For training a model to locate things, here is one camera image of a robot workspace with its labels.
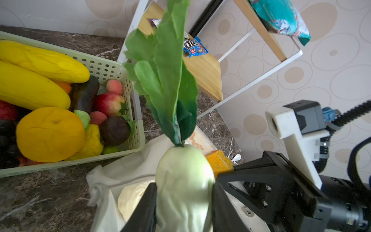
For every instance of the yellow mango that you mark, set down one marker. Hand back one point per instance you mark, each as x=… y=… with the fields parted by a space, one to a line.
x=29 y=90
x=50 y=64

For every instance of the dark eggplant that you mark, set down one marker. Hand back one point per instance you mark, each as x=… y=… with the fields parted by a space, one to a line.
x=82 y=98

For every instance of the white grocery bag yellow handles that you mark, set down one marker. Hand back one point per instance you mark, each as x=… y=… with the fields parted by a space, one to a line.
x=106 y=183

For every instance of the small red peach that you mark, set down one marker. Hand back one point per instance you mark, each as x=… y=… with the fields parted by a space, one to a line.
x=114 y=86

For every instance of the wooden shelf white frame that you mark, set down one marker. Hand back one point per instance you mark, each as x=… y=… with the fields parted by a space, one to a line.
x=227 y=71

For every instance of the wrinkled yellow orange fruit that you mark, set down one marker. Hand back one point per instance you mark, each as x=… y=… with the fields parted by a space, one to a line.
x=50 y=134

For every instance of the black grapes bunch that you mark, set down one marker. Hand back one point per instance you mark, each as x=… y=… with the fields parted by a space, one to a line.
x=10 y=152

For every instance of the yellow mango back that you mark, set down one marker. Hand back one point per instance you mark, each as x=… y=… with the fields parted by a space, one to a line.
x=50 y=64

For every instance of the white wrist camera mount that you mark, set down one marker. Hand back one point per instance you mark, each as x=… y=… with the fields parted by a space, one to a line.
x=301 y=126

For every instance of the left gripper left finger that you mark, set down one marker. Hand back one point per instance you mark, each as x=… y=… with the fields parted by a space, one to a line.
x=143 y=218

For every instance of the yellow mango front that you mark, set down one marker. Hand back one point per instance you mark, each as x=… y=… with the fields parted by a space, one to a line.
x=29 y=90

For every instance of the teal snack bag front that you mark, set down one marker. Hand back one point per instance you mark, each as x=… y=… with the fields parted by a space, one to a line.
x=281 y=17

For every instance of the white radish with leaves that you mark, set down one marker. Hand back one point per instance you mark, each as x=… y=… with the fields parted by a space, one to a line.
x=184 y=177

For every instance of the blue oreo packet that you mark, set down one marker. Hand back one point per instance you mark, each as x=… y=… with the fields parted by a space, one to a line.
x=194 y=47

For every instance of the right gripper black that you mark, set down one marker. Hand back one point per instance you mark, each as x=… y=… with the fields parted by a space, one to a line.
x=277 y=192

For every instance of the red apple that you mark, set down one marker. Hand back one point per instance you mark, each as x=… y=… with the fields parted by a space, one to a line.
x=110 y=104

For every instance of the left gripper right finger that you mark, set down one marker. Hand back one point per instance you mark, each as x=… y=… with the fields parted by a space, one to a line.
x=224 y=216

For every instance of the dark brown passion fruit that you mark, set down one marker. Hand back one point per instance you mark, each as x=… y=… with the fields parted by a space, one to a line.
x=114 y=131

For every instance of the pink dragon fruit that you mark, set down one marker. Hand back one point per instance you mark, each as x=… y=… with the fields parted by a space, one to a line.
x=8 y=111

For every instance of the yellow lemon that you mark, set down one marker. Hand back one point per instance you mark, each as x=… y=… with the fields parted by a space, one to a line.
x=93 y=145

